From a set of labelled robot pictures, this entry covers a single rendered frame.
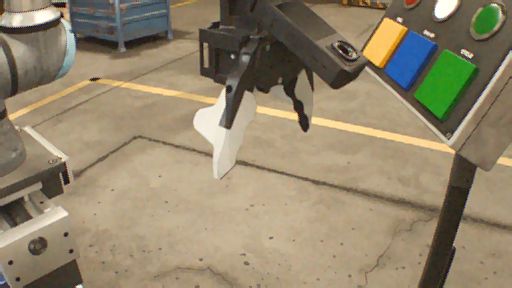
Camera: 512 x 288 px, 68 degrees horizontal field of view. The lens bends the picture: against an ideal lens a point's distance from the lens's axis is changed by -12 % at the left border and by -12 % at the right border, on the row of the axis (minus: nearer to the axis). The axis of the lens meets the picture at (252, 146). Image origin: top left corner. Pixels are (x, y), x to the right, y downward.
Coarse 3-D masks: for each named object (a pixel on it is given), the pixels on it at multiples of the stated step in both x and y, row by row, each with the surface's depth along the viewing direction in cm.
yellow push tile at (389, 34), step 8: (384, 24) 66; (392, 24) 64; (376, 32) 68; (384, 32) 65; (392, 32) 63; (400, 32) 61; (376, 40) 67; (384, 40) 64; (392, 40) 62; (368, 48) 68; (376, 48) 66; (384, 48) 63; (392, 48) 62; (368, 56) 67; (376, 56) 65; (384, 56) 63; (376, 64) 64
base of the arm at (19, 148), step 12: (0, 120) 64; (0, 132) 64; (12, 132) 67; (0, 144) 64; (12, 144) 68; (0, 156) 64; (12, 156) 66; (24, 156) 70; (0, 168) 64; (12, 168) 66
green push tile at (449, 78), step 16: (448, 64) 48; (464, 64) 45; (432, 80) 49; (448, 80) 47; (464, 80) 44; (416, 96) 51; (432, 96) 48; (448, 96) 46; (432, 112) 47; (448, 112) 45
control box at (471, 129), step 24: (432, 0) 57; (480, 0) 47; (504, 0) 43; (408, 24) 61; (432, 24) 55; (456, 24) 50; (504, 24) 42; (456, 48) 48; (480, 48) 44; (504, 48) 41; (384, 72) 62; (480, 72) 43; (504, 72) 40; (408, 96) 54; (480, 96) 42; (504, 96) 41; (432, 120) 48; (456, 120) 44; (480, 120) 43; (504, 120) 43; (456, 144) 44; (480, 144) 44; (504, 144) 44; (480, 168) 46
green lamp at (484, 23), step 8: (488, 8) 45; (496, 8) 43; (480, 16) 46; (488, 16) 44; (496, 16) 43; (480, 24) 45; (488, 24) 44; (496, 24) 43; (480, 32) 45; (488, 32) 44
